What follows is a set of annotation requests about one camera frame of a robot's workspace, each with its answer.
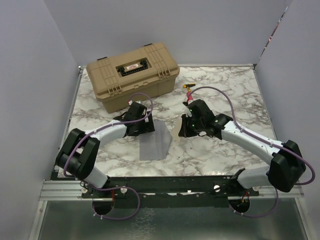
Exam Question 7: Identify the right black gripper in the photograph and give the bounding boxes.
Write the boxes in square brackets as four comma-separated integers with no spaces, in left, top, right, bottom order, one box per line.
[178,113,205,138]

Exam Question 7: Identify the cream letter card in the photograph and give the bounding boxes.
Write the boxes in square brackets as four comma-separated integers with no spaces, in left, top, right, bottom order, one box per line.
[171,118,182,144]

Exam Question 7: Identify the grey translucent envelope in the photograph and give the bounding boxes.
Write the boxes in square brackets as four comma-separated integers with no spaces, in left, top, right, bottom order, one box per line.
[139,120,172,161]

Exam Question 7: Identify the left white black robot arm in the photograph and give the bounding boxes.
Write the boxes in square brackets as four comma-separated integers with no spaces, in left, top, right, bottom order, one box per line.
[55,101,155,198]

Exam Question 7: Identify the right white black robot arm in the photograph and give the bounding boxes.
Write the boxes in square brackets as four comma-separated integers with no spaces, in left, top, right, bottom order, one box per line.
[178,99,306,196]

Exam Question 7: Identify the tan plastic toolbox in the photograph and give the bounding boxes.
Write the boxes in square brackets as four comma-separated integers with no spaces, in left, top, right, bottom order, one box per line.
[86,42,180,114]

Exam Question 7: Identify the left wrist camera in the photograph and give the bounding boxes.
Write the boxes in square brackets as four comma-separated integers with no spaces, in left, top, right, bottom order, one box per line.
[128,100,141,106]

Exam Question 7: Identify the red handled screwdriver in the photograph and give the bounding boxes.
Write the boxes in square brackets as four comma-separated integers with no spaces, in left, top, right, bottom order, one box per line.
[186,91,193,104]

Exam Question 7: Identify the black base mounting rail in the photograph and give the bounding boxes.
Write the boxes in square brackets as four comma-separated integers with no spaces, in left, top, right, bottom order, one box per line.
[78,175,259,211]

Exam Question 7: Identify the aluminium frame rail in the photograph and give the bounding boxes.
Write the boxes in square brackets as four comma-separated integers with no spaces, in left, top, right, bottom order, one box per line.
[28,66,85,240]

